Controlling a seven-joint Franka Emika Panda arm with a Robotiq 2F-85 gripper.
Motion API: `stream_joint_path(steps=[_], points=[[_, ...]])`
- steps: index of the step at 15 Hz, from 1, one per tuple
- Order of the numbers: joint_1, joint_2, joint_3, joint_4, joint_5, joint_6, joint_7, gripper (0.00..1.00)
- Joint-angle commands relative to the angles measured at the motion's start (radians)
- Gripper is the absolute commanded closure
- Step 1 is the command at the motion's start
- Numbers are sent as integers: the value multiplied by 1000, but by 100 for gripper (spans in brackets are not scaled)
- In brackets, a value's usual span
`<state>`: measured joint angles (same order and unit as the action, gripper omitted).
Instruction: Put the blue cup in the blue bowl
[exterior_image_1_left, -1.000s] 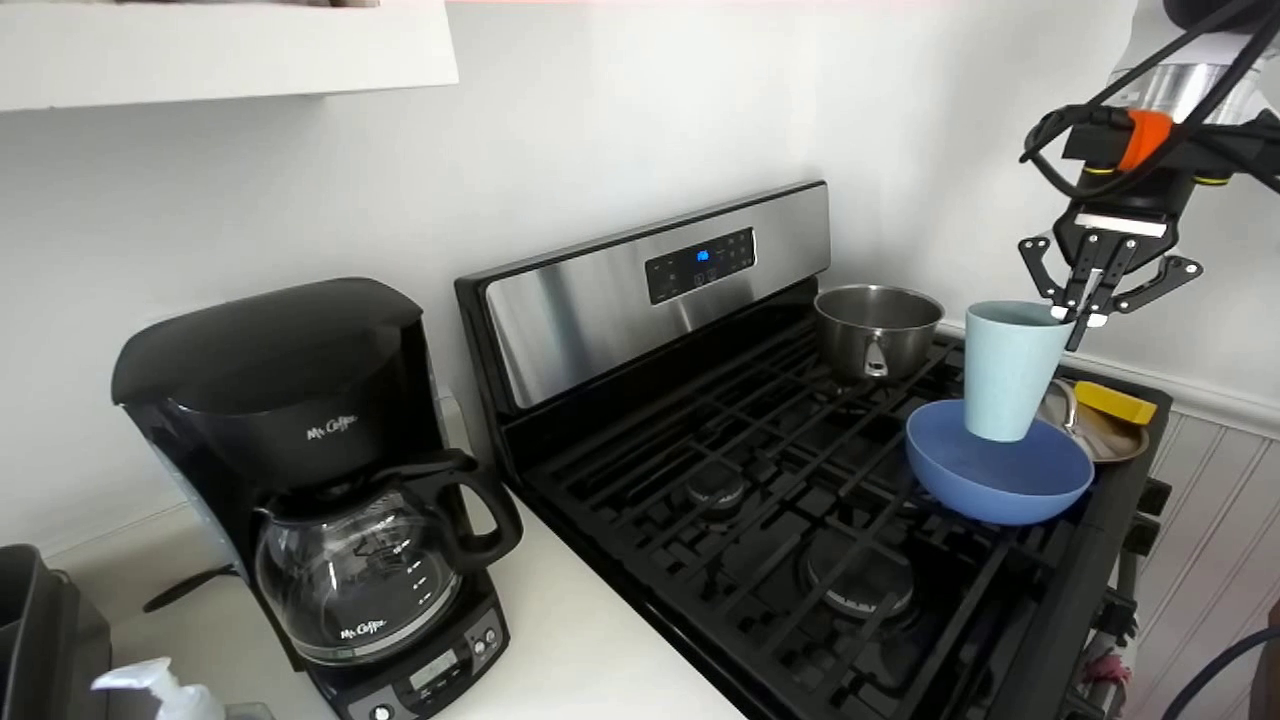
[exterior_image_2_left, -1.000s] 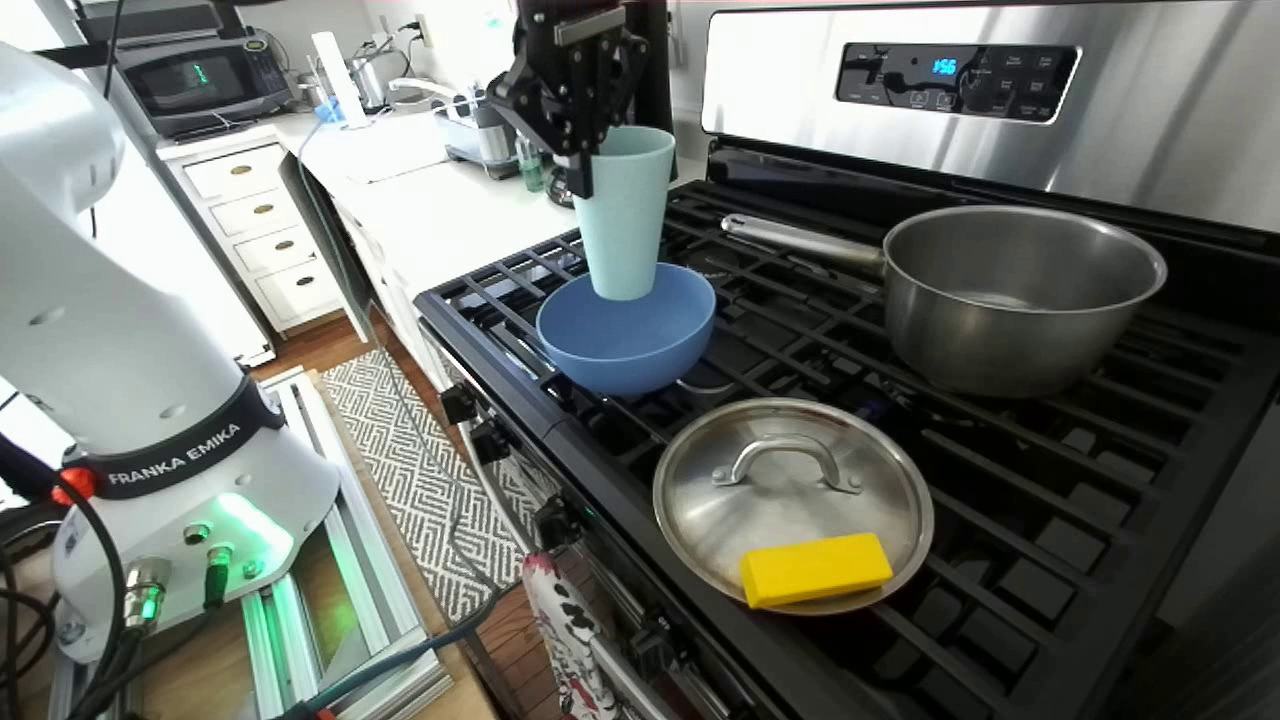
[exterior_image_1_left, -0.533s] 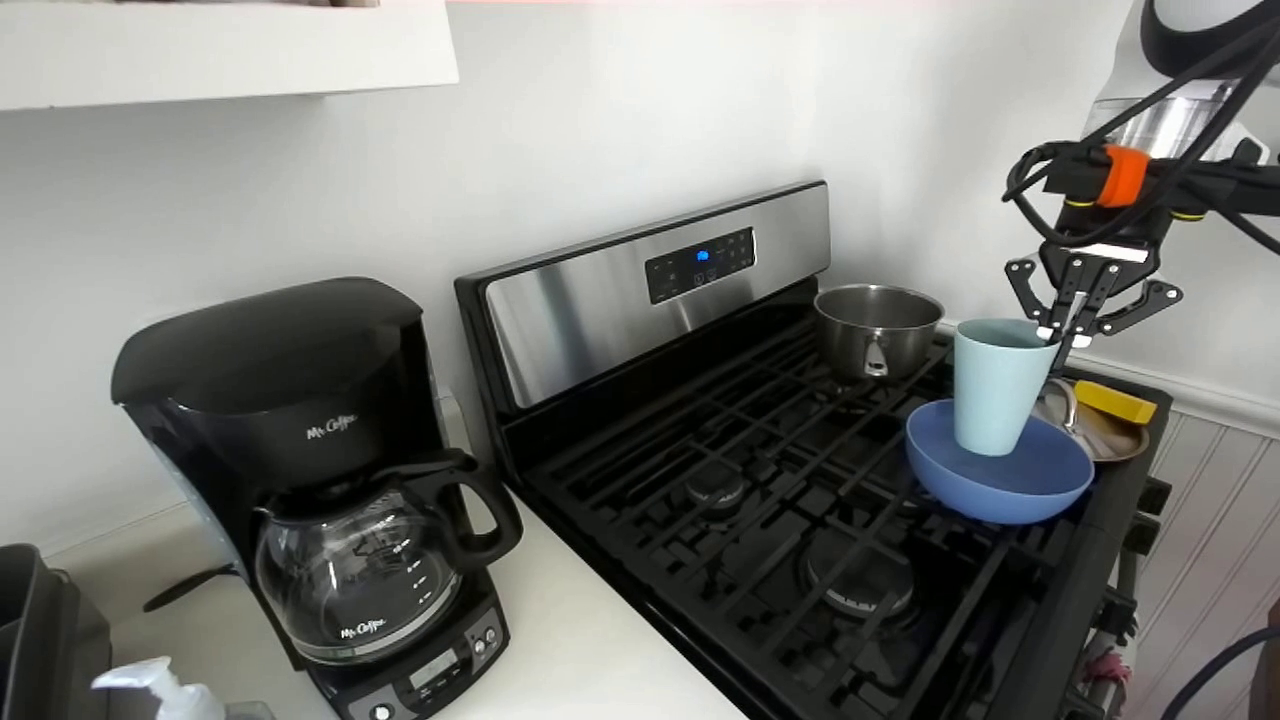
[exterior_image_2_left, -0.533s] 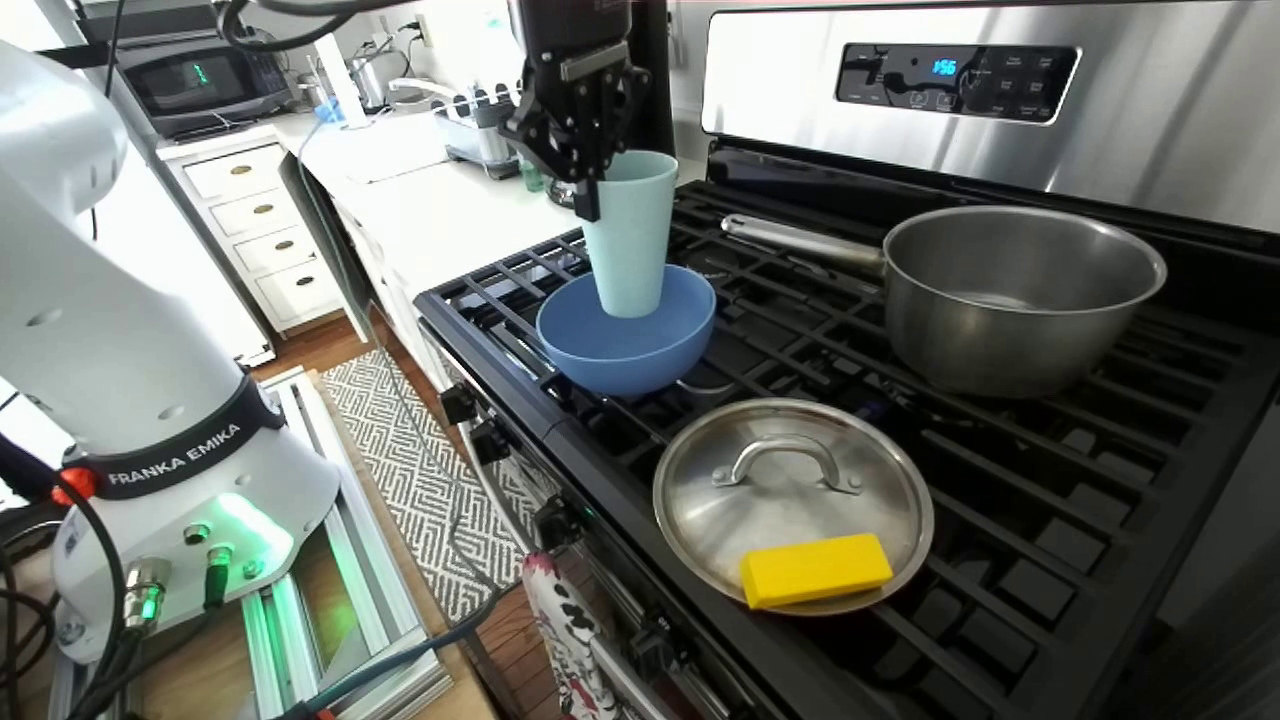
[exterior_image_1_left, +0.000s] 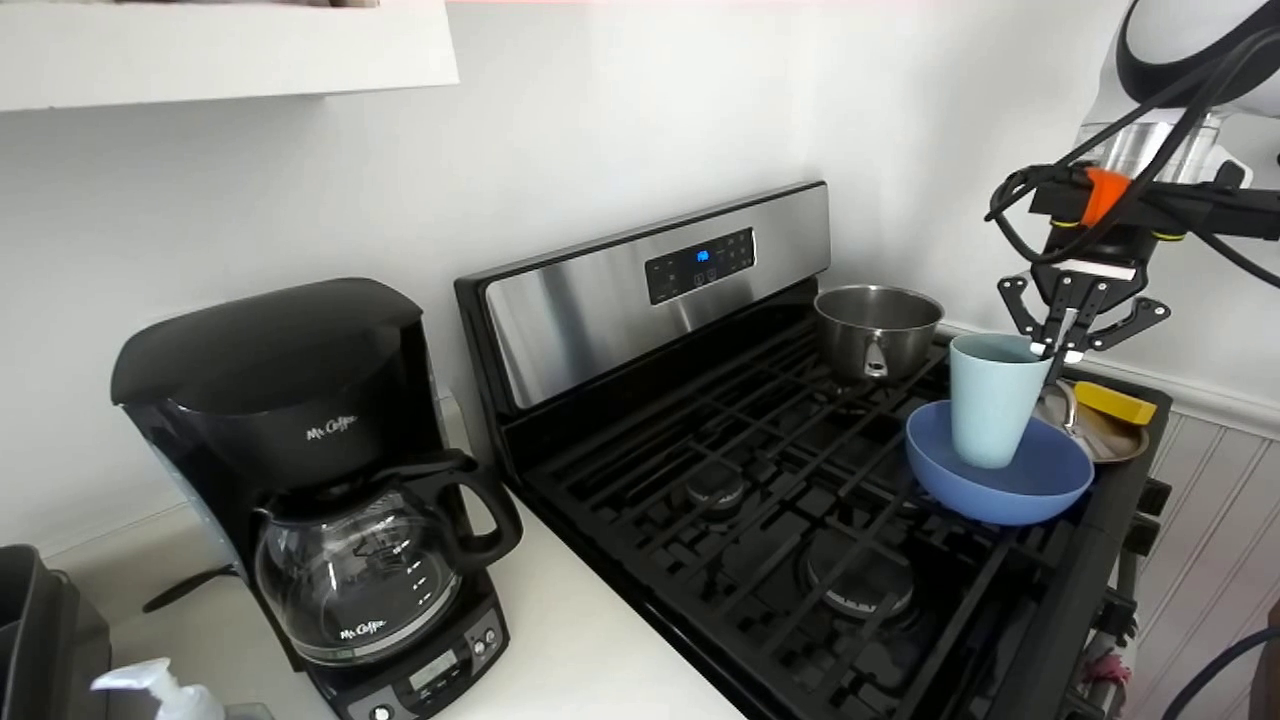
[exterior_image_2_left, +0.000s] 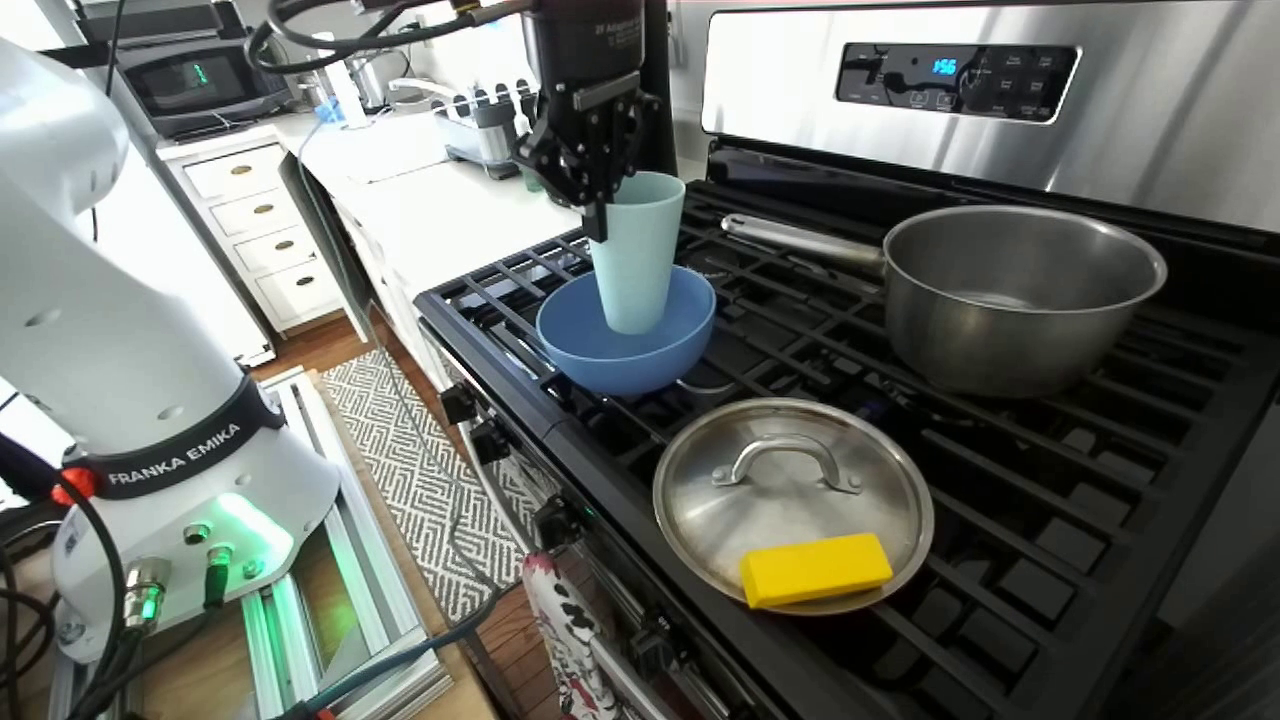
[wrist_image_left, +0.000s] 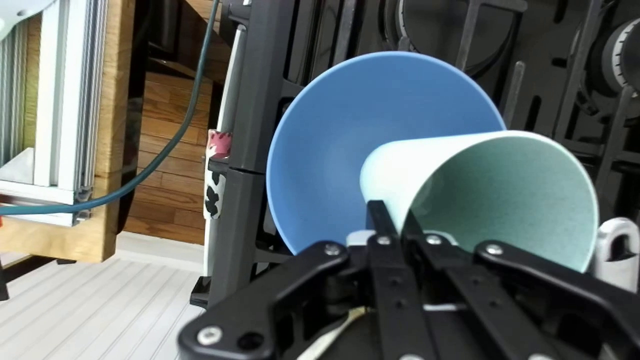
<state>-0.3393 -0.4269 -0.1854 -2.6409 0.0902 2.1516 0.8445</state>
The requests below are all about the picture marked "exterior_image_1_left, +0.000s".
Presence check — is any black power cord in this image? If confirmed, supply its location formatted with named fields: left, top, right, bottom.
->
left=137, top=563, right=250, bottom=619

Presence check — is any black countertop appliance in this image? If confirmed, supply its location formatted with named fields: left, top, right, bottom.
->
left=0, top=540, right=117, bottom=720

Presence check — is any white kitchen counter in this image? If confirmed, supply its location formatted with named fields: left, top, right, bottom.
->
left=51, top=491, right=754, bottom=720

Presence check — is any dark floor cable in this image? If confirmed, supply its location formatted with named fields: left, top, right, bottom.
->
left=1157, top=619, right=1280, bottom=720

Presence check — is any black drip coffee maker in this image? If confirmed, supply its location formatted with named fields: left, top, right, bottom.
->
left=108, top=275, right=527, bottom=720

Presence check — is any blue plastic bowl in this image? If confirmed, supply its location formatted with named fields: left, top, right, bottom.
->
left=902, top=397, right=1099, bottom=532

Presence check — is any yellow rectangular block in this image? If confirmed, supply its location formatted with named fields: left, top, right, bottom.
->
left=1072, top=382, right=1161, bottom=429

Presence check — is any light blue plastic cup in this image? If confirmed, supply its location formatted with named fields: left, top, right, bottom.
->
left=944, top=328, right=1058, bottom=474

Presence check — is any white wall shelf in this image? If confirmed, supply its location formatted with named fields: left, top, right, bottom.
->
left=0, top=0, right=459, bottom=117

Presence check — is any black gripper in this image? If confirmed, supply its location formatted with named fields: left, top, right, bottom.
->
left=996, top=221, right=1178, bottom=397

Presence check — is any white spray bottle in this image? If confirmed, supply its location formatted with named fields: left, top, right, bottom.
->
left=89, top=657, right=230, bottom=720

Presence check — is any black gas stove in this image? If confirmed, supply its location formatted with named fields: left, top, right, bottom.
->
left=453, top=178, right=1178, bottom=720

